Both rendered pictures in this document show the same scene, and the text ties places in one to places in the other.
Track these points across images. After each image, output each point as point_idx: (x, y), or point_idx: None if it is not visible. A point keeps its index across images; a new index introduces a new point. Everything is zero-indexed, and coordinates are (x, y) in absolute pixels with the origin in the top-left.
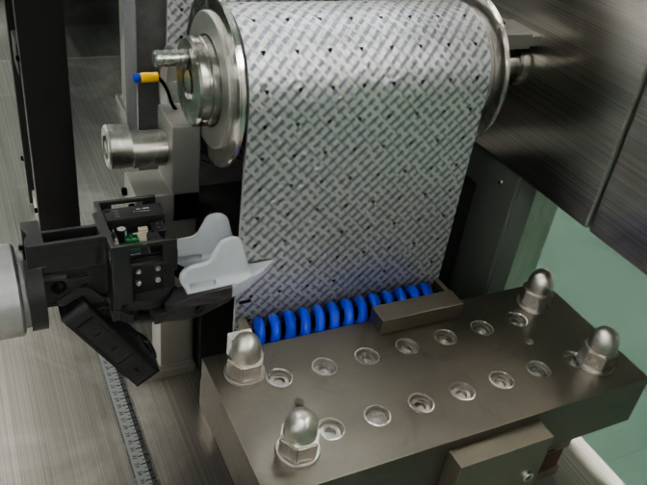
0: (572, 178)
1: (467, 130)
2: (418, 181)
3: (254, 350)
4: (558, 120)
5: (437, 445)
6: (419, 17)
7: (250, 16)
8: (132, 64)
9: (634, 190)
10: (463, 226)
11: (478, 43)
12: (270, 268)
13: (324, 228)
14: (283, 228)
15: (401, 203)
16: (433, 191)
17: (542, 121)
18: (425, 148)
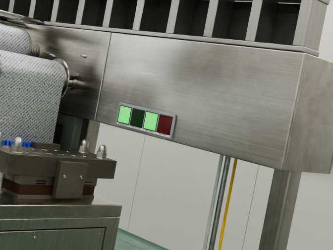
0: (89, 108)
1: (58, 92)
2: (44, 105)
3: (0, 134)
4: (84, 94)
5: (54, 156)
6: (43, 60)
7: (1, 50)
8: None
9: (104, 103)
10: (59, 141)
11: (60, 68)
12: (2, 122)
13: (18, 114)
14: (6, 110)
15: (40, 112)
16: (49, 111)
17: (81, 96)
18: (46, 95)
